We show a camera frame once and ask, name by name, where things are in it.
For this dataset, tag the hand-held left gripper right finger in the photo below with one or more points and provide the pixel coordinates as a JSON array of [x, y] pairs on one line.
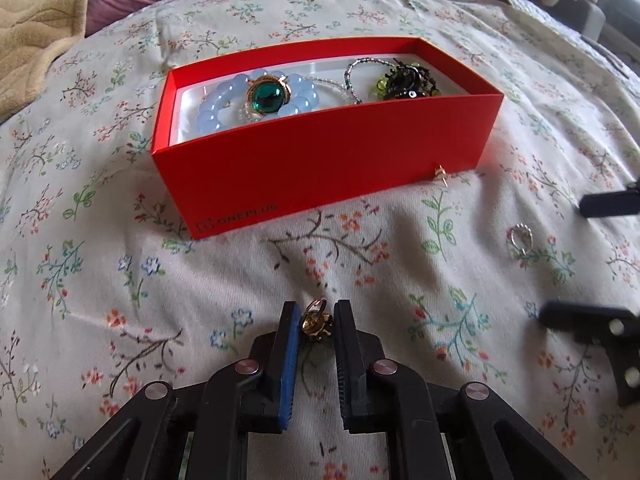
[[345, 360]]

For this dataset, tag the red cardboard box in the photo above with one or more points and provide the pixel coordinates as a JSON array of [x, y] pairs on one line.
[[325, 160]]

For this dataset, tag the beige quilted blanket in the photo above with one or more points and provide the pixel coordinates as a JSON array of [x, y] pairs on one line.
[[40, 35]]

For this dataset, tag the dark grey furniture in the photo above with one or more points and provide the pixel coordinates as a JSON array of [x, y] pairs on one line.
[[620, 25]]

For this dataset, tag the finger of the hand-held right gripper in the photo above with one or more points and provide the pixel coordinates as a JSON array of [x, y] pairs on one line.
[[575, 317], [610, 203]]

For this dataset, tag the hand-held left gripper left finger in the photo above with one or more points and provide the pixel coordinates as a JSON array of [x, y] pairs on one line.
[[290, 360]]

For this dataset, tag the small gold earring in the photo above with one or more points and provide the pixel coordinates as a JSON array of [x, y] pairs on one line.
[[441, 172]]

